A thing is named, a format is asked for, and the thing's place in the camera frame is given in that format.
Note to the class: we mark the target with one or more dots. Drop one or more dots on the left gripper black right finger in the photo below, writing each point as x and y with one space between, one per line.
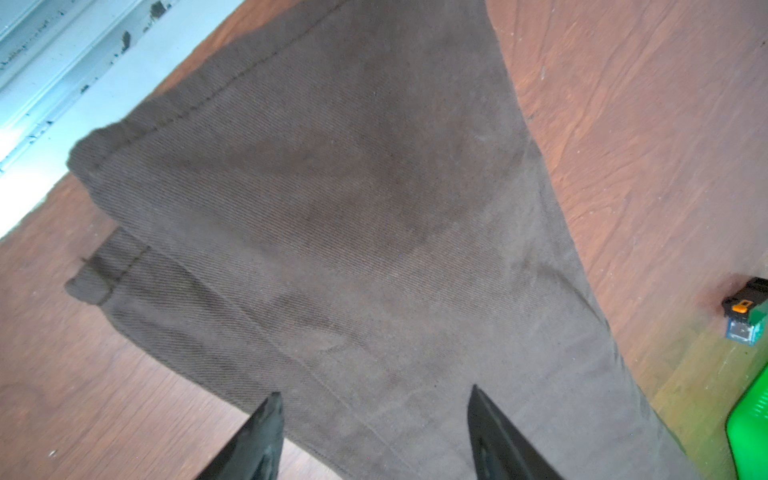
500 451

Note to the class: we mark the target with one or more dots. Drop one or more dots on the small black metal object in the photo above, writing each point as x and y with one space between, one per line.
746 312

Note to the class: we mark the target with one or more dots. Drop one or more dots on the brown trousers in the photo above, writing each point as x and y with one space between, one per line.
346 206

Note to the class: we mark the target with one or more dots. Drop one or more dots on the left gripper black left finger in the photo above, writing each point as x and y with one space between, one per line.
254 452

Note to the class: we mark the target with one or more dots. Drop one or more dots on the green plastic basket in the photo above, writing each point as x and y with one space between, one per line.
746 430

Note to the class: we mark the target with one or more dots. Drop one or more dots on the aluminium frame rail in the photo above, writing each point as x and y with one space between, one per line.
69 67

